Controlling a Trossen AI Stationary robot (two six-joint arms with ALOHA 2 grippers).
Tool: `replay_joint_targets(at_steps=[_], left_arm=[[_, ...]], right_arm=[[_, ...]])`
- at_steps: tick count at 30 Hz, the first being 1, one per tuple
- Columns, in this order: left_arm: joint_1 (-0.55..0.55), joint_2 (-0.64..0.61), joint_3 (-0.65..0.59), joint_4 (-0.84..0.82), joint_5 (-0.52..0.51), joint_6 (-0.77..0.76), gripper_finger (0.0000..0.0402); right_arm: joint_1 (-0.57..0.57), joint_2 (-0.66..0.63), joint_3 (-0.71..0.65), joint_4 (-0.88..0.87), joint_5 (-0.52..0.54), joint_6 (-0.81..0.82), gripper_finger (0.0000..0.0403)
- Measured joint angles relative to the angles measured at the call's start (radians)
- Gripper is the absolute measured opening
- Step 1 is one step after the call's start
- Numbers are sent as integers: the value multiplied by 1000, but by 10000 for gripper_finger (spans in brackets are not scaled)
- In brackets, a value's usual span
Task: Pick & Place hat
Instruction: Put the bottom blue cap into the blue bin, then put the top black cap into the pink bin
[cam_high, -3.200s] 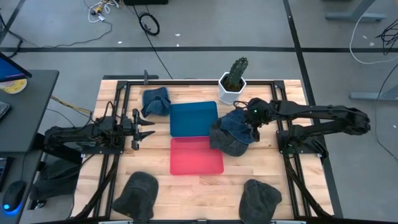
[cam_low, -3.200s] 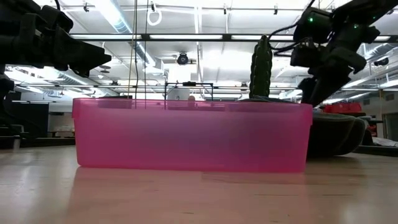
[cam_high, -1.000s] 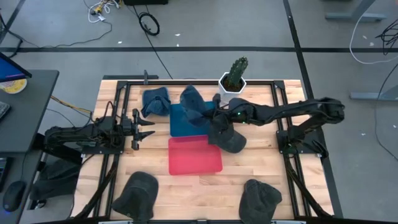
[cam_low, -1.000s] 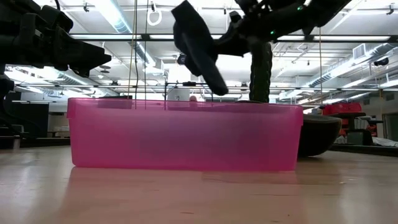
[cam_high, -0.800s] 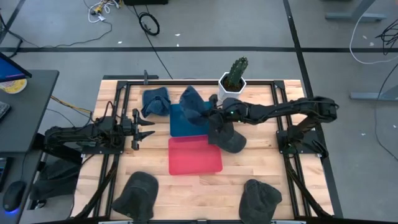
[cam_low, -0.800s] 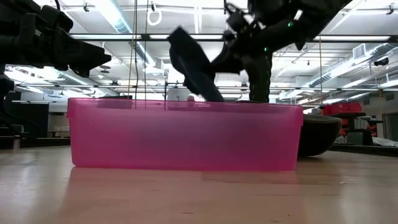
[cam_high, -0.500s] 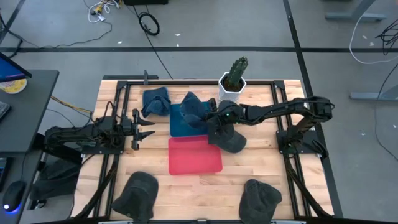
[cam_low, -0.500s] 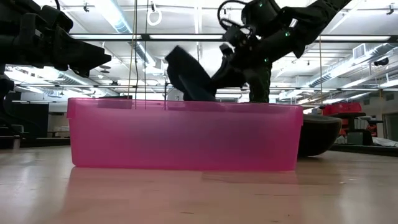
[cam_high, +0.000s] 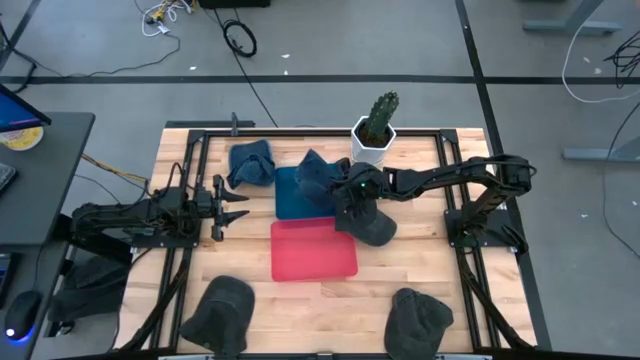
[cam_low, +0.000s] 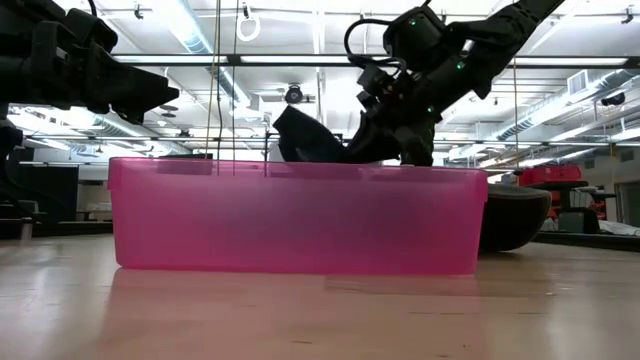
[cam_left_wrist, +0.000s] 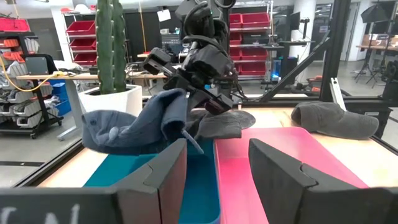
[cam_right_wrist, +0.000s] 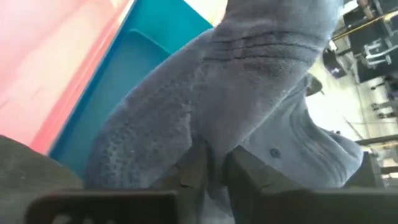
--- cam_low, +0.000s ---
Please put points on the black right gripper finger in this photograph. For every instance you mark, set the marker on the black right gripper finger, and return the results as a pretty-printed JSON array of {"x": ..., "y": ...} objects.
[{"x": 377, "y": 142}]

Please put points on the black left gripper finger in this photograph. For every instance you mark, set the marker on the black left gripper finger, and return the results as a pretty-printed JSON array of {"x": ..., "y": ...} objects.
[{"x": 140, "y": 92}]

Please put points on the black fabric hat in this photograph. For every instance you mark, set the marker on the black fabric hat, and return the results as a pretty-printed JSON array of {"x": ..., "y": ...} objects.
[{"x": 305, "y": 140}]

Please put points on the pink translucent plastic bin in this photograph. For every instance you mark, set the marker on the pink translucent plastic bin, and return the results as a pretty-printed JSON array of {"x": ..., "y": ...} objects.
[{"x": 300, "y": 220}]

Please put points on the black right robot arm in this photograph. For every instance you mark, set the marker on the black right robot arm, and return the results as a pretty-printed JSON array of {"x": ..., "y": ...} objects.
[{"x": 510, "y": 25}]

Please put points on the dark grey fabric hat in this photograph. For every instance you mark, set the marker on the dark grey fabric hat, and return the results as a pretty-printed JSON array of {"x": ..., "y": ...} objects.
[{"x": 515, "y": 215}]

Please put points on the round ceiling discs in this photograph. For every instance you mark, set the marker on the round ceiling discs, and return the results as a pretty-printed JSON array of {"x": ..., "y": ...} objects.
[{"x": 168, "y": 110}]

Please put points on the overhead light bar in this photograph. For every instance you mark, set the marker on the overhead light bar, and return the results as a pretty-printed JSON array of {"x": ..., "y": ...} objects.
[{"x": 300, "y": 59}]

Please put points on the black cabinet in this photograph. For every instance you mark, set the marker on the black cabinet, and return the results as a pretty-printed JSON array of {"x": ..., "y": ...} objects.
[{"x": 50, "y": 192}]

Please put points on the background work table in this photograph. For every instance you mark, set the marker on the background work table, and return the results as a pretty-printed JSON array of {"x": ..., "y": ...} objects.
[{"x": 95, "y": 212}]

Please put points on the red crate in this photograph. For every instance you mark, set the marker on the red crate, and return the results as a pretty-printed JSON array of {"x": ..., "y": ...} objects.
[{"x": 550, "y": 175}]

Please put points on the black office chair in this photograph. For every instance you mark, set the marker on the black office chair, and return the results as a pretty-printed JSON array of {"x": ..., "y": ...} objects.
[{"x": 580, "y": 215}]

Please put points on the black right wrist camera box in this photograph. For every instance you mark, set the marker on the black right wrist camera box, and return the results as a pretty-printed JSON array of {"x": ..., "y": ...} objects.
[{"x": 415, "y": 40}]

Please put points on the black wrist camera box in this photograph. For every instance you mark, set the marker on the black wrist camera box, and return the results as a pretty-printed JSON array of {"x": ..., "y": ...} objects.
[
  {"x": 90, "y": 30},
  {"x": 415, "y": 40}
]

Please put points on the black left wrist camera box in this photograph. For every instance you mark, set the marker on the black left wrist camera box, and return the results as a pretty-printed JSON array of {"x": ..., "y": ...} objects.
[{"x": 90, "y": 30}]

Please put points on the black ceiling dome camera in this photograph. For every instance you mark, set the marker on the black ceiling dome camera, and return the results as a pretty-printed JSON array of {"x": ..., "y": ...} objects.
[{"x": 294, "y": 94}]

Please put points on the silver ventilation duct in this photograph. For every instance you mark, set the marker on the silver ventilation duct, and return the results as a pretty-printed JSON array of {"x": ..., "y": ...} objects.
[{"x": 545, "y": 112}]

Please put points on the silver metal post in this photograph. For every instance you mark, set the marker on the silver metal post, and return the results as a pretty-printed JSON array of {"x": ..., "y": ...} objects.
[{"x": 26, "y": 229}]

